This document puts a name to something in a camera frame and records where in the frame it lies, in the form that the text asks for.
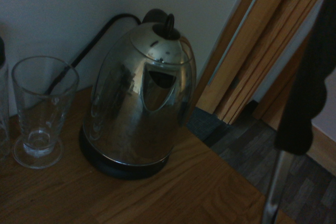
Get black kettle power cord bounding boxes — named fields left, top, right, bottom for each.
left=44, top=13, right=142, bottom=95

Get black metal tongs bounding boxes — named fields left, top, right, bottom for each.
left=261, top=0, right=336, bottom=224

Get stainless steel electric kettle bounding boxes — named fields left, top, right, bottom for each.
left=82, top=8, right=198, bottom=166

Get wooden door frame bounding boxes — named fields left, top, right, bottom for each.
left=193, top=0, right=336, bottom=131

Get green lidded spice jar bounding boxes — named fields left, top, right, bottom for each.
left=0, top=36, right=12, bottom=163

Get black kettle base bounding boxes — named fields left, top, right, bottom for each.
left=79, top=126, right=172, bottom=181

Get clear footed drinking glass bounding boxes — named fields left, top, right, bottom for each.
left=11, top=56, right=80, bottom=170

